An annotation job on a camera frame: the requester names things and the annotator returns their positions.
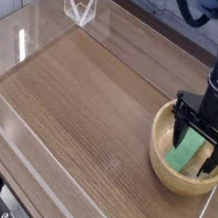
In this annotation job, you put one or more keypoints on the clear acrylic enclosure wall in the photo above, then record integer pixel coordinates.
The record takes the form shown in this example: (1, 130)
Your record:
(76, 111)

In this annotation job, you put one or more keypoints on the wooden bowl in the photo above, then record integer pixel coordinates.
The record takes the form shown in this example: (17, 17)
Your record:
(186, 183)

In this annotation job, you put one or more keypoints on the green stick block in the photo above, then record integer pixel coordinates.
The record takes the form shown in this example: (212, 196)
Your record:
(178, 158)

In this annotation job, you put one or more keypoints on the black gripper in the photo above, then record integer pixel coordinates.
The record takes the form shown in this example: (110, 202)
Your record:
(189, 113)

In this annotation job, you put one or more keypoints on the clear acrylic corner bracket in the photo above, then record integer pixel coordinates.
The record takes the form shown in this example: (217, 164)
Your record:
(78, 12)

